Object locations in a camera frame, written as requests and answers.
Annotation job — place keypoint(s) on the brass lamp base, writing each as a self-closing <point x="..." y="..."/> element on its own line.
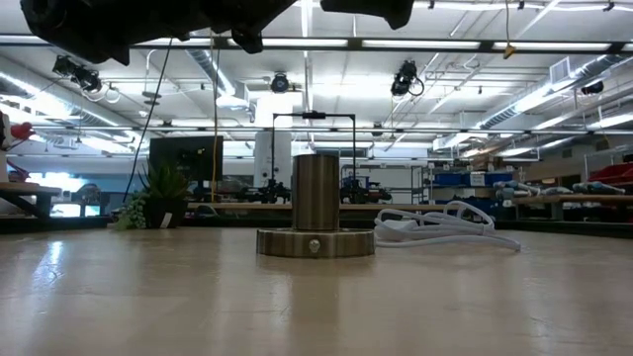
<point x="315" y="198"/>

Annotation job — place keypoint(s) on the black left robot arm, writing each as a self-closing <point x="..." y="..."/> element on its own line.
<point x="74" y="25"/>

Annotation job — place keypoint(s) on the black gantry frame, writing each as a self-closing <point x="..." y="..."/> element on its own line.
<point x="314" y="115"/>

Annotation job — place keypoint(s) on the yellow hanging plug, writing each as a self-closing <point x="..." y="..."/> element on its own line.
<point x="509" y="51"/>

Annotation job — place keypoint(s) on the long wooden workbench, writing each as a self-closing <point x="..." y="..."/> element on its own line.
<point x="222" y="206"/>

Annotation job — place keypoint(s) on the white ceiling air vent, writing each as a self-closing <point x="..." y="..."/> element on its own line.
<point x="560" y="70"/>

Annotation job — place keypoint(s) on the wooden table with grey legs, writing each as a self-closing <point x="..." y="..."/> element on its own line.
<point x="569" y="199"/>

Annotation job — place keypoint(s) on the white pillar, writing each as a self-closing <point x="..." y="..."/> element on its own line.
<point x="272" y="148"/>

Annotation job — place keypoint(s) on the blue storage bin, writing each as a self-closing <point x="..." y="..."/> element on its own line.
<point x="450" y="179"/>

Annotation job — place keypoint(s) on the black aluminium table frame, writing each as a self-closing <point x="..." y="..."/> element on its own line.
<point x="49" y="223"/>

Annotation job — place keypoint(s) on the potted green plant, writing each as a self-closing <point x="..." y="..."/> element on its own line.
<point x="165" y="207"/>

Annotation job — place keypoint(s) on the red storage bin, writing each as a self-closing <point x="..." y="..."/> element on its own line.
<point x="613" y="174"/>

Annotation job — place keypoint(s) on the black computer monitor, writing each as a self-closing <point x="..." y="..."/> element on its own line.
<point x="185" y="158"/>

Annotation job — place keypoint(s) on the black ceiling-mounted camera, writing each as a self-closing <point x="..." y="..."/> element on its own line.
<point x="84" y="78"/>
<point x="280" y="83"/>
<point x="403" y="81"/>

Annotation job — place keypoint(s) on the wooden table with black legs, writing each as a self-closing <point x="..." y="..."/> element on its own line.
<point x="25" y="188"/>

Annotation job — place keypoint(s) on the black overhead light bar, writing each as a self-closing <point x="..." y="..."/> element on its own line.
<point x="484" y="46"/>

